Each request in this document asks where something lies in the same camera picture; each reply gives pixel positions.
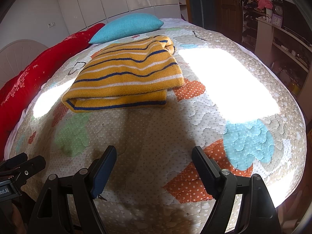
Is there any beige patterned quilted bedspread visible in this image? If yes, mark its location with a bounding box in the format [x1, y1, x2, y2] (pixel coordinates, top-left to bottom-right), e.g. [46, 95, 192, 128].
[5, 26, 307, 233]

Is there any white fan headboard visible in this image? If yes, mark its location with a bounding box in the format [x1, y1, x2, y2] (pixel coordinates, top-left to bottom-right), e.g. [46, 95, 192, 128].
[0, 39, 47, 88]

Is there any dark wooden door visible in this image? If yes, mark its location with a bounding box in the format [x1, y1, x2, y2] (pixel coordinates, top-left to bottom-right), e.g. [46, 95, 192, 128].
[186, 0, 242, 39]

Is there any teal knit pillow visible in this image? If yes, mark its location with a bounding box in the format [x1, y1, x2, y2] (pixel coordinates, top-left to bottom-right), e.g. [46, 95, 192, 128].
[89, 13, 164, 44]

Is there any purple alarm clock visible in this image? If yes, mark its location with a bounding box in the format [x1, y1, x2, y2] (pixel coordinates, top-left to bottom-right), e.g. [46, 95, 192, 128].
[271, 14, 283, 28]

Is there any red embroidered quilt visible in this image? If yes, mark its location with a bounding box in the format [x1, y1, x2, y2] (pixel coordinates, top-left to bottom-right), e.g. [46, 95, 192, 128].
[0, 23, 106, 163]

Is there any white glossy wardrobe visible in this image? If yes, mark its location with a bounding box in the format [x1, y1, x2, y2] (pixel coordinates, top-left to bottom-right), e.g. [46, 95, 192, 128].
[58, 0, 181, 34]

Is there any pink clothes pile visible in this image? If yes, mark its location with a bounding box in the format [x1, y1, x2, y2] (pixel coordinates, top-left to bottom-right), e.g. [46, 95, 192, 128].
[256, 0, 273, 10]

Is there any white wall socket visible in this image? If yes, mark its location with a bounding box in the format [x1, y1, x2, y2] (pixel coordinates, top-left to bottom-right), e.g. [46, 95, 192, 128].
[48, 22, 56, 28]

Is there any black round clock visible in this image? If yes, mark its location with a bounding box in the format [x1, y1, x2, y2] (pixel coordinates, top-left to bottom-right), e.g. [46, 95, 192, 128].
[273, 3, 284, 17]

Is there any white shelf unit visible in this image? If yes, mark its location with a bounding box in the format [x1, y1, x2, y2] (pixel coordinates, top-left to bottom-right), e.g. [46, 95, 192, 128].
[241, 0, 312, 108]

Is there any yellow striped knit sweater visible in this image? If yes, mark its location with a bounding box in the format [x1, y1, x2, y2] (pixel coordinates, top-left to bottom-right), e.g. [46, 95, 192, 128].
[62, 35, 184, 113]

